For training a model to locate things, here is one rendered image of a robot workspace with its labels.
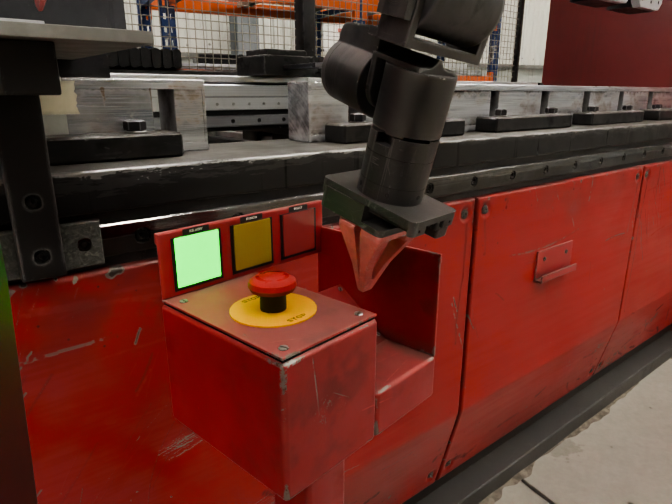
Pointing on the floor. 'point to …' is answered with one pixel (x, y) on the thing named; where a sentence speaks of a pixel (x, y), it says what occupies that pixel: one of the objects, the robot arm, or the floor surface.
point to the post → (305, 26)
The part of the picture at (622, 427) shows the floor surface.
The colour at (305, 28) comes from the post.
